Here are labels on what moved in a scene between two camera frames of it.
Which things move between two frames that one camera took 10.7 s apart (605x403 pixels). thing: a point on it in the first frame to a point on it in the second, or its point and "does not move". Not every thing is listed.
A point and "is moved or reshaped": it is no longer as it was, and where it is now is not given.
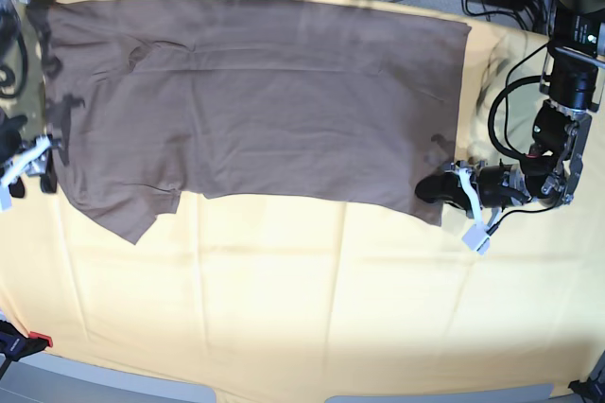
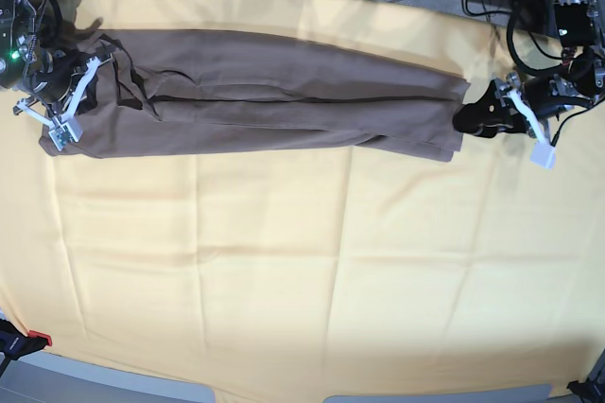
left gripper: [40, 166] to [49, 77]
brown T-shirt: [159, 99] is moved or reshaped
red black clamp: [16, 345] does not move
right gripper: [445, 185] to [545, 95]
